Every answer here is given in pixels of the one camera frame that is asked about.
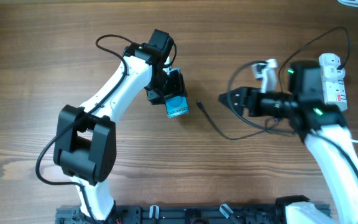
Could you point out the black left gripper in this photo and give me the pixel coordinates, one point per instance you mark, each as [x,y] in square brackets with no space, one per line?
[177,88]

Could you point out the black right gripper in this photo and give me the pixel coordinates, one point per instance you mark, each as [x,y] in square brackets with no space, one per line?
[241,99]

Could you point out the teal Galaxy smartphone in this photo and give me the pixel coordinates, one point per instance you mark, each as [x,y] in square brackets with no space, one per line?
[176,106]

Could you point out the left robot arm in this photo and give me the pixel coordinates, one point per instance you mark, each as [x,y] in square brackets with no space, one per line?
[85,143]

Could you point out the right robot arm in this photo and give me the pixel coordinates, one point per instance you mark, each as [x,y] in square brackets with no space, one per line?
[322,128]

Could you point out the white charger plug adapter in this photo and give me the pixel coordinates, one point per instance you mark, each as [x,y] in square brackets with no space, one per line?
[331,73]

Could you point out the white power strip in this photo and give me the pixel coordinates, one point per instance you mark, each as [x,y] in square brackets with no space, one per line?
[333,92]

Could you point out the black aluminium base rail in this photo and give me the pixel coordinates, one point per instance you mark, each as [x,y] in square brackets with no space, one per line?
[127,214]

